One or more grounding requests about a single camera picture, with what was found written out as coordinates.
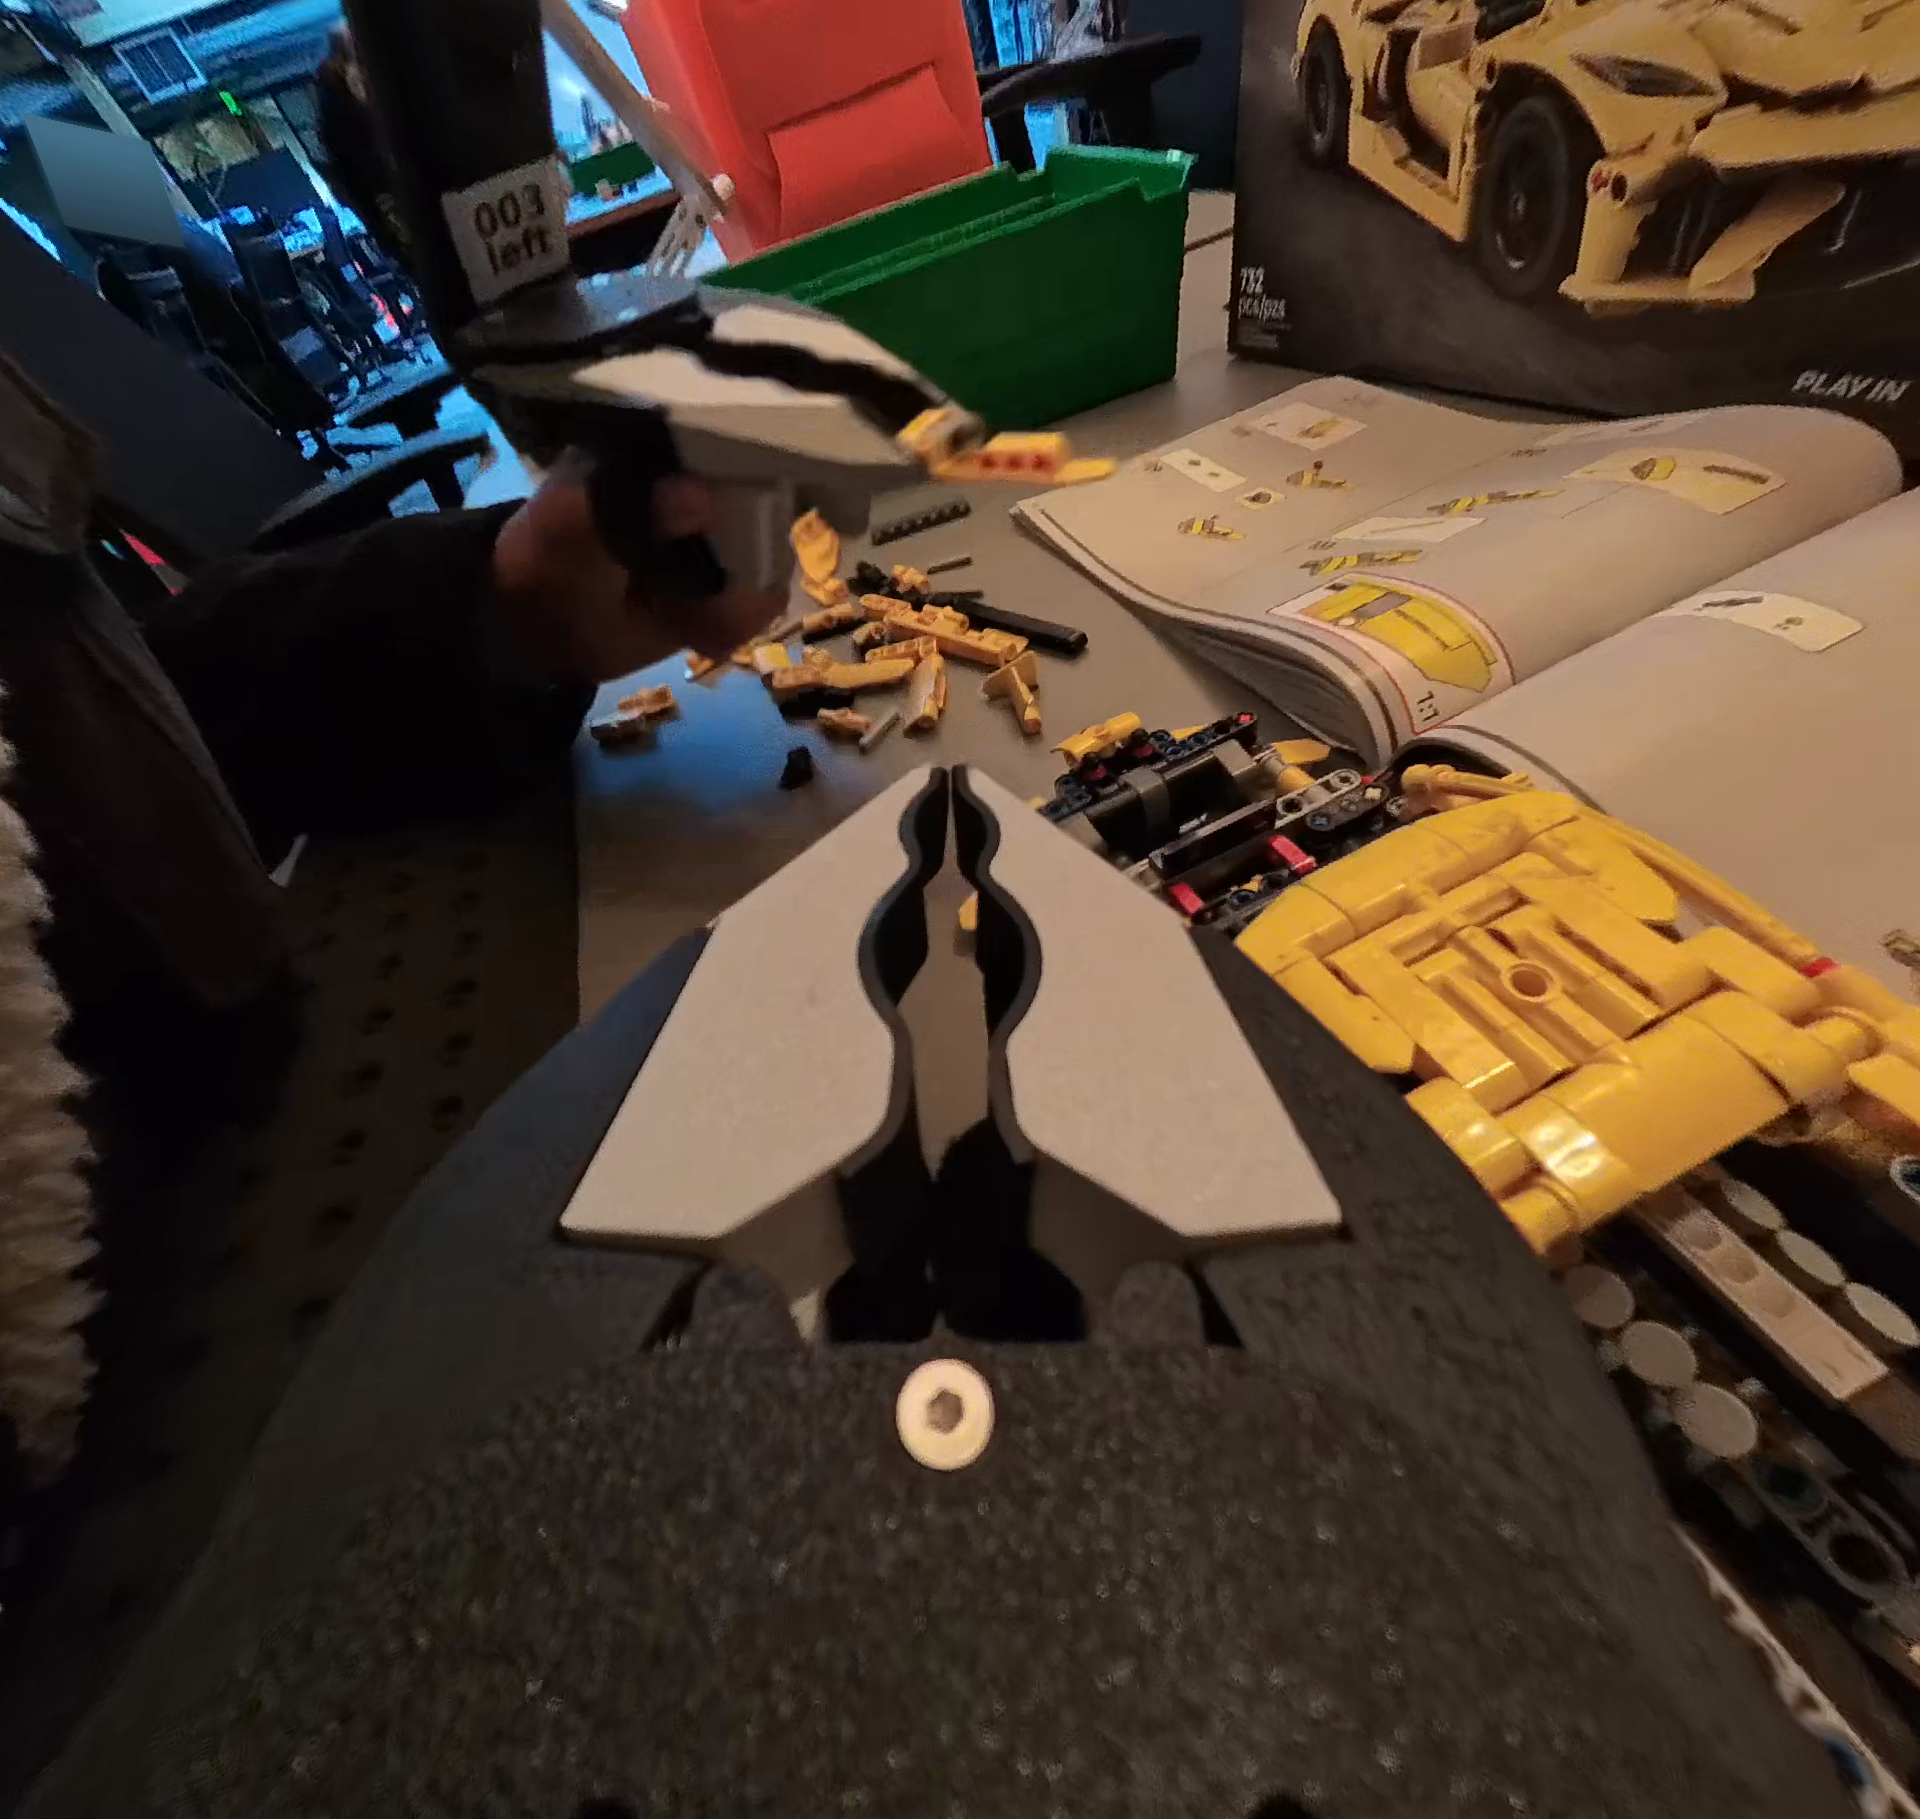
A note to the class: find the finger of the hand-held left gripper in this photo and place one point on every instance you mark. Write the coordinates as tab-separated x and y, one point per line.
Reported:
871	357
765	431

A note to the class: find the black long brick beam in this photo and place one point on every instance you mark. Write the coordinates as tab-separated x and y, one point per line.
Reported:
1034	630

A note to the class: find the green plastic bin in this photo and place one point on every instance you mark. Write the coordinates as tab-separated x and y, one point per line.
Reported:
1020	306

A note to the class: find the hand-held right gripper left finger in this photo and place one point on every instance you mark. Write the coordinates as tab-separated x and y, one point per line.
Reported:
735	1084

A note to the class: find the black toy set box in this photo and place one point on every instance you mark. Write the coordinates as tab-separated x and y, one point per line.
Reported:
1352	275

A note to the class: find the short black brick beam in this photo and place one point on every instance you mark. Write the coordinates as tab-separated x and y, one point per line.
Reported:
921	516

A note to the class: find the orange plastic bag holder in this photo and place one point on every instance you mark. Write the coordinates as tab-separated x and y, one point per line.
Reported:
808	78

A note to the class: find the yellow brick car model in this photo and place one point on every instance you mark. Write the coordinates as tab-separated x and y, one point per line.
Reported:
1529	978

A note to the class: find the black office chair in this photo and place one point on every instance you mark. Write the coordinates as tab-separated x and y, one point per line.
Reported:
149	394
1094	63

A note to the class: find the wooden display board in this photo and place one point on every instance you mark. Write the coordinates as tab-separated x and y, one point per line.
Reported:
629	102

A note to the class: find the white board stand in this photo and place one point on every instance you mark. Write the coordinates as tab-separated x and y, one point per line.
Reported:
692	230

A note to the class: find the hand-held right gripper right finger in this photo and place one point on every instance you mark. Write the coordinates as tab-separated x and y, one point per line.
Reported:
1170	1084

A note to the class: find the dark perforated panel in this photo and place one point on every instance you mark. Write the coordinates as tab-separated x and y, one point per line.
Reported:
422	978

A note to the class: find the instruction booklet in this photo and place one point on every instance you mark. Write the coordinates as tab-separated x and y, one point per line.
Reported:
1649	530

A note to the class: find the person's left hand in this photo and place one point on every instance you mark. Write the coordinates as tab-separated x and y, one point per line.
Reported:
560	573

